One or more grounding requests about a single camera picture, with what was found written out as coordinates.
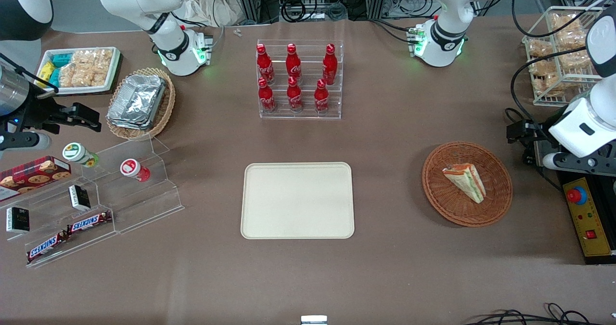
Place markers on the red cola bottle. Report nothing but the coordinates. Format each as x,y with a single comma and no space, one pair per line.
294,97
265,65
330,65
266,98
321,98
293,65

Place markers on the small white device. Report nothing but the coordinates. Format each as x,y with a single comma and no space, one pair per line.
314,320

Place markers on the teal snack packet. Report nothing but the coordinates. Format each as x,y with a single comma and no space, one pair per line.
55,77
61,59

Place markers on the rice cracker bag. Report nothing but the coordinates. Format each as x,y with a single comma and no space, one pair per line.
98,65
72,75

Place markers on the white snack tray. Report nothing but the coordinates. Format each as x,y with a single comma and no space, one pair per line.
77,90

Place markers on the red cookie box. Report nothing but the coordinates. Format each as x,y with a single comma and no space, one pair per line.
33,175

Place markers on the Snickers chocolate bar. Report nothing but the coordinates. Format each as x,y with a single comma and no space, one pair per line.
89,222
45,248

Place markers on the small black box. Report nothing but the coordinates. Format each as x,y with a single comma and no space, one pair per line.
79,197
18,220

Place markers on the yellow snack packet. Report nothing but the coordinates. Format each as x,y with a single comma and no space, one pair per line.
45,72

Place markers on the yellow emergency stop control box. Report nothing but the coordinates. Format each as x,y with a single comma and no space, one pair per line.
589,219

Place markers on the fried snack bag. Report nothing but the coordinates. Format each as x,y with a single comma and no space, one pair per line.
541,72
570,20
575,50

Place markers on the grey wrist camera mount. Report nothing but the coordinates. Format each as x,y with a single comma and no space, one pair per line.
21,140
577,163

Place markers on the stack of foil trays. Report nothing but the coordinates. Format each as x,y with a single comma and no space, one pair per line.
137,101

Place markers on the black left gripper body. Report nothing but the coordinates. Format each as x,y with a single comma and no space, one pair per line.
535,133

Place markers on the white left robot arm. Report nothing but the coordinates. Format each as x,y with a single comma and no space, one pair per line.
447,7

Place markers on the green lid drink bottle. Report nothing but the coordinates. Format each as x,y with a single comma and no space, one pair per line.
77,153

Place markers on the light wicker basket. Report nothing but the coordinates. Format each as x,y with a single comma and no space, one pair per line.
166,108

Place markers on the clear acrylic bottle rack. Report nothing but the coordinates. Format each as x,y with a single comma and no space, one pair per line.
308,115

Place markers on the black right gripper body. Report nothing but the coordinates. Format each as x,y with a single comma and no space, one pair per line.
39,112

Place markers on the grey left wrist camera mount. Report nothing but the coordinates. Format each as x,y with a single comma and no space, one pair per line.
577,163

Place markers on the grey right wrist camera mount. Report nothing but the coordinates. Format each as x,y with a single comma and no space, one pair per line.
21,140

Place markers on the beige cloth bag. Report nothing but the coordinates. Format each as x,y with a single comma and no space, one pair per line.
207,5

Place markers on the red yogurt drink bottle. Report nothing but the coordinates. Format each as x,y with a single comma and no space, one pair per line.
132,168

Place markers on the beige plastic tray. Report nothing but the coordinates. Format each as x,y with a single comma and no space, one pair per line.
297,201

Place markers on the clear acrylic step shelf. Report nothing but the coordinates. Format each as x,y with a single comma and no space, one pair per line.
144,204

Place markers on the brown wicker basket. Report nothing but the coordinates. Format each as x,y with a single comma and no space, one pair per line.
447,204

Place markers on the triangle sandwich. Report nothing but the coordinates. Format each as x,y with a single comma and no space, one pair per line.
466,183

